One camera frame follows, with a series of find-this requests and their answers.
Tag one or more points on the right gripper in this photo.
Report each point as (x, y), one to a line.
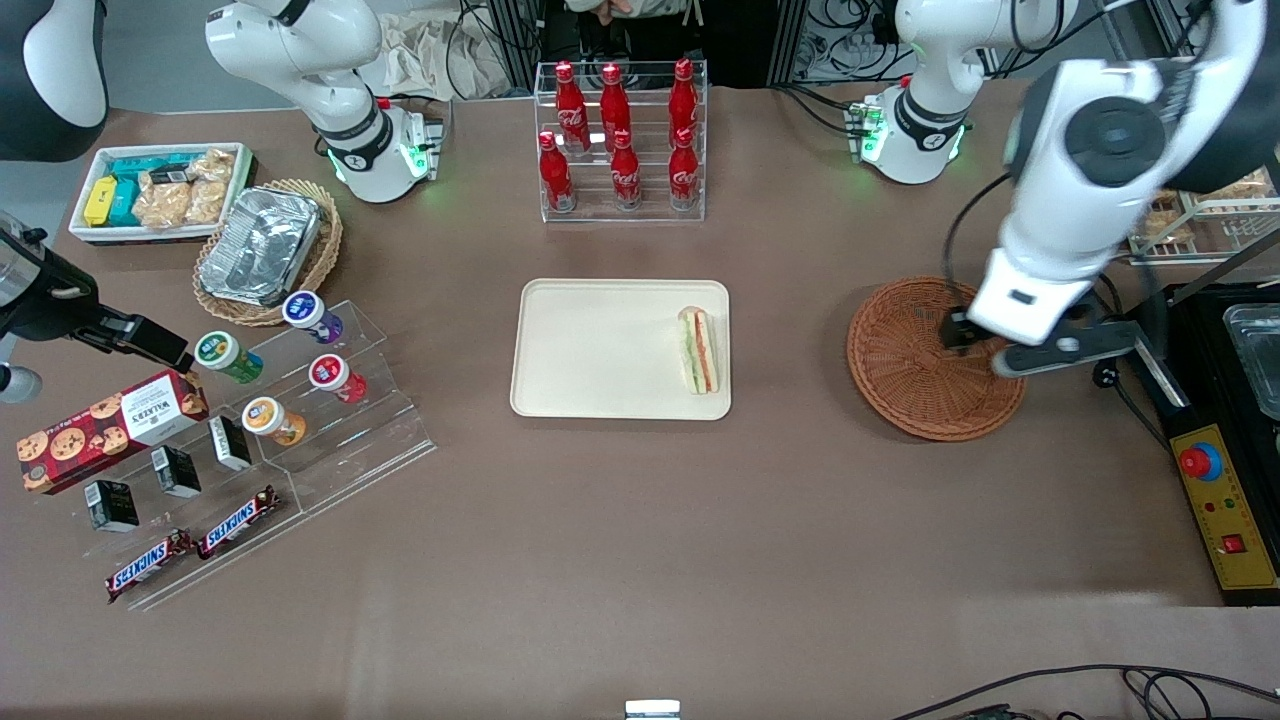
(50, 303)

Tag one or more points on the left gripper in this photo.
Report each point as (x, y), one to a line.
(956, 331)

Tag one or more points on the triangle sandwich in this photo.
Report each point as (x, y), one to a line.
(700, 350)

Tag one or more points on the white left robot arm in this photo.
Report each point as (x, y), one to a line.
(1100, 140)

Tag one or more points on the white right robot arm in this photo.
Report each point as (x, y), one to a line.
(300, 50)

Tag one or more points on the brown round wicker basket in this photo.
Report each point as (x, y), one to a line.
(900, 380)

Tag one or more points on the tan oval wicker basket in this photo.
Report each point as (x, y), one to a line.
(325, 255)

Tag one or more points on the cream plastic tray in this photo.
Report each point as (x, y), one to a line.
(600, 350)

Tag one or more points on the red cookie box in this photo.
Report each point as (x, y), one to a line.
(100, 430)

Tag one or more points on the green drink cup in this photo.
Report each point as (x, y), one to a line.
(220, 352)

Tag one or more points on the white plastic snack bin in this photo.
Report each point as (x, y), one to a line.
(85, 232)

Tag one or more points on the short teal box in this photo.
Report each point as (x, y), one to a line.
(124, 205)

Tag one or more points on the clear bag of snacks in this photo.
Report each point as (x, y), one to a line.
(215, 165)
(162, 206)
(207, 200)

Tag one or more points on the yellow small box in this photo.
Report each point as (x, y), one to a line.
(100, 200)

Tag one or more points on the small black carton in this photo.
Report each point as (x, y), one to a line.
(176, 472)
(230, 443)
(112, 506)

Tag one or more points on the orange drink cup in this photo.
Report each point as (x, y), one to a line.
(266, 417)

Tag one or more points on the aluminium foil container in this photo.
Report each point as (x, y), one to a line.
(260, 248)

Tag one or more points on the long teal box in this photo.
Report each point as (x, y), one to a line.
(150, 162)

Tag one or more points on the purple cup with blue lid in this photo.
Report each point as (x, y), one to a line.
(305, 311)

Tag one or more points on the red drink cup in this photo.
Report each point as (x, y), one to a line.
(330, 373)

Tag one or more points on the snickers chocolate bar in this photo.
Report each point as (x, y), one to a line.
(238, 522)
(148, 566)

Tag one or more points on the black machine housing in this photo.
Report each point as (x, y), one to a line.
(1200, 420)

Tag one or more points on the clear acrylic stepped display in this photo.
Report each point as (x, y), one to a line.
(360, 440)

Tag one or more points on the silver metal bar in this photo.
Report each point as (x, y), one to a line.
(1225, 272)

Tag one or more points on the red emergency stop button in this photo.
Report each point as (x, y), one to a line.
(1198, 461)

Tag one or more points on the steel pan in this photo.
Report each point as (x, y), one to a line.
(1258, 360)

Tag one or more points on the red cola bottle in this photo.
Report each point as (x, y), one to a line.
(571, 110)
(614, 105)
(556, 175)
(683, 100)
(684, 172)
(626, 175)

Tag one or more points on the clear acrylic bottle rack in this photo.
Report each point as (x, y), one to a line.
(650, 205)

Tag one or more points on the yellow control panel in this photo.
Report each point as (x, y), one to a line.
(1235, 520)

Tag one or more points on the beige cloth bag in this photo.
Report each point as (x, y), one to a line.
(430, 60)

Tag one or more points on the person in beige jacket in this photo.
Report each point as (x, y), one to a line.
(650, 6)

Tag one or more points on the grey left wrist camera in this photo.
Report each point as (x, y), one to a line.
(1065, 348)

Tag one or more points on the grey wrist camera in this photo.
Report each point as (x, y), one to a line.
(18, 384)
(1065, 348)

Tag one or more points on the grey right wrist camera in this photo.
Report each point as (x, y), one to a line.
(18, 384)

